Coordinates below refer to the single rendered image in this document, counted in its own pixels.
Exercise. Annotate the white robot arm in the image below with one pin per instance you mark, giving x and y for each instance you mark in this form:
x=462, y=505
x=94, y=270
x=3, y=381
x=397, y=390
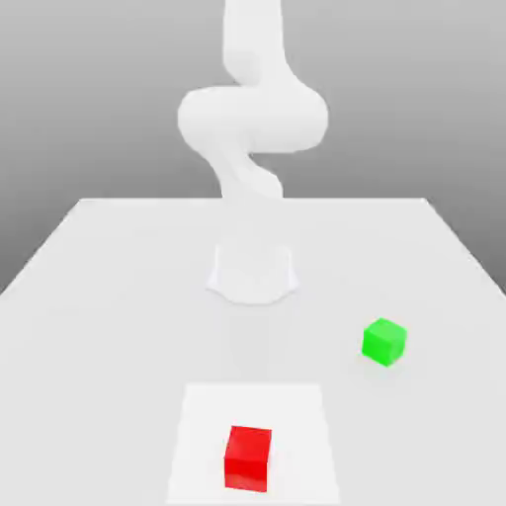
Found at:
x=253, y=118

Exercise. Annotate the small green cube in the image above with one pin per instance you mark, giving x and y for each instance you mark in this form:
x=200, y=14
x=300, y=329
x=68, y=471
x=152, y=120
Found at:
x=384, y=342

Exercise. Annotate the small red cube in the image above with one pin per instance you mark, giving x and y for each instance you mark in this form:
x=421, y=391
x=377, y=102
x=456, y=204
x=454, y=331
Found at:
x=248, y=458

